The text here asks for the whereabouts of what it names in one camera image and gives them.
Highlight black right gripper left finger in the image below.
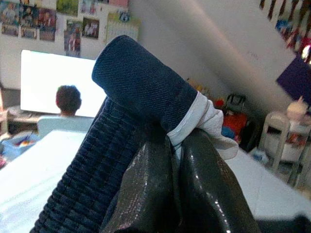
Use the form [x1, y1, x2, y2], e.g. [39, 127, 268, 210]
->
[101, 138, 182, 233]

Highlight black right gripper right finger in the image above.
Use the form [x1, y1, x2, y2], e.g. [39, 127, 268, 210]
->
[180, 133, 261, 233]

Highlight navy garment white lining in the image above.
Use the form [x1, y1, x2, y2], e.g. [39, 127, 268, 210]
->
[30, 34, 311, 233]

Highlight red bag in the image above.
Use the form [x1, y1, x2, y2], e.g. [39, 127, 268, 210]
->
[222, 114, 249, 144]

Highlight black bag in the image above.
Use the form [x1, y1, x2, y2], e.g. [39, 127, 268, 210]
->
[225, 94, 247, 115]

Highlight light blue child chair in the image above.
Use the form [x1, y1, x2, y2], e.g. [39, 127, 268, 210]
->
[37, 115, 96, 139]

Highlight pale plush toy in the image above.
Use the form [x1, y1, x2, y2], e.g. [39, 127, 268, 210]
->
[286, 96, 311, 117]

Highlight light blue plastic table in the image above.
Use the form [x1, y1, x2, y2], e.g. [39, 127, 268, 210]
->
[0, 130, 311, 233]

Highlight child with dark hair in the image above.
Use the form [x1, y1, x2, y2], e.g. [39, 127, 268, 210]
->
[55, 84, 83, 117]

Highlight blue toy bin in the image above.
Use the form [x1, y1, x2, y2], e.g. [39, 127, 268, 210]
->
[1, 134, 41, 162]

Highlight purple board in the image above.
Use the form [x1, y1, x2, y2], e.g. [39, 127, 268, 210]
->
[276, 52, 311, 102]

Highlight bright flat screen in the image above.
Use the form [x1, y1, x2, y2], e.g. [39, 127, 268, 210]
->
[20, 49, 109, 115]

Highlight wall calendar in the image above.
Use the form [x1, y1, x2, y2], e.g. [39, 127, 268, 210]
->
[104, 12, 142, 46]

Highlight wall photo print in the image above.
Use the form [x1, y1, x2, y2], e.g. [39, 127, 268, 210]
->
[63, 20, 83, 58]
[39, 27, 56, 42]
[20, 6, 39, 27]
[38, 8, 57, 28]
[80, 0, 109, 14]
[82, 17, 100, 39]
[1, 23, 19, 37]
[0, 1, 20, 24]
[20, 26, 38, 39]
[56, 0, 80, 17]

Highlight colourful wall decoration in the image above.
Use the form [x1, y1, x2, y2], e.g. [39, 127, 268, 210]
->
[259, 0, 311, 64]

